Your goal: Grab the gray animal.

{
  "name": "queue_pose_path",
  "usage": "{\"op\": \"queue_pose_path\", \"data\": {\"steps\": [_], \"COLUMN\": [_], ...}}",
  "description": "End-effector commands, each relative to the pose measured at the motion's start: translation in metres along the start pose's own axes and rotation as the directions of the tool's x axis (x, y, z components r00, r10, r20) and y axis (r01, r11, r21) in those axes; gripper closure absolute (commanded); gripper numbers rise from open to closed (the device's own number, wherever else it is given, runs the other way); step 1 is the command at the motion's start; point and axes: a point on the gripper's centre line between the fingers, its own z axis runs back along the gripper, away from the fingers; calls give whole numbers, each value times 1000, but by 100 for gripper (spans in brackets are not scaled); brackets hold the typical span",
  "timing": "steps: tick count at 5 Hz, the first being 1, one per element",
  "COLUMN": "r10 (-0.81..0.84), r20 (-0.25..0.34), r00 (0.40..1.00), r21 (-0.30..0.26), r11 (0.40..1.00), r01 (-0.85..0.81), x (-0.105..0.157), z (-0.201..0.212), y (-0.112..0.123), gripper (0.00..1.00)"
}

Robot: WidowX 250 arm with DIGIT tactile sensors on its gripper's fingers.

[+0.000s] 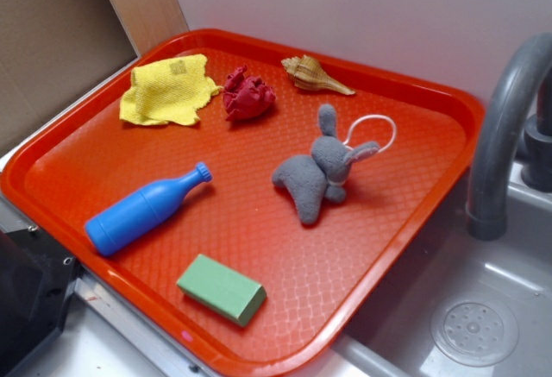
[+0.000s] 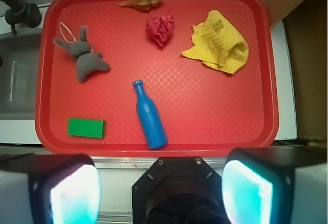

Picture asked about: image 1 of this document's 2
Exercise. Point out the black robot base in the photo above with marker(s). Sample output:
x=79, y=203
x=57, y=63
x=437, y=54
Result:
x=38, y=277

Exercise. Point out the gray plush bunny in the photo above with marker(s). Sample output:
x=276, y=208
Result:
x=310, y=179

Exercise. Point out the red plastic tray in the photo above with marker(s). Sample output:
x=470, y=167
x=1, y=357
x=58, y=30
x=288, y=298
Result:
x=316, y=277

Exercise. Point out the crumpled red cloth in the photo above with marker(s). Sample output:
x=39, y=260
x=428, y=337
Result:
x=246, y=97

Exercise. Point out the tan conch seashell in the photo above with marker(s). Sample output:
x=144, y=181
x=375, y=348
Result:
x=306, y=73

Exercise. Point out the green rectangular block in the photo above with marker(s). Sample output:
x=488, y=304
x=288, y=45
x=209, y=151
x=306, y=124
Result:
x=222, y=289

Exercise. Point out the yellow cloth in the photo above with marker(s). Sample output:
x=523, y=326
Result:
x=168, y=91

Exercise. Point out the blue plastic bottle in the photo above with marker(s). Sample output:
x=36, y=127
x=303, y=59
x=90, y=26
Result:
x=141, y=211

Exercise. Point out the gray toy faucet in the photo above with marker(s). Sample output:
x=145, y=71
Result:
x=502, y=136

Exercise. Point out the gray toy sink basin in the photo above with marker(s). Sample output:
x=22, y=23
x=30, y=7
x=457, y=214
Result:
x=452, y=305

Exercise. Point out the brown cardboard panel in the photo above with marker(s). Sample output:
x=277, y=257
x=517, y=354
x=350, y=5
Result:
x=52, y=53

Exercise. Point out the dark gray faucet handle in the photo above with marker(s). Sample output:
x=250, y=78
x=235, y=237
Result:
x=536, y=173

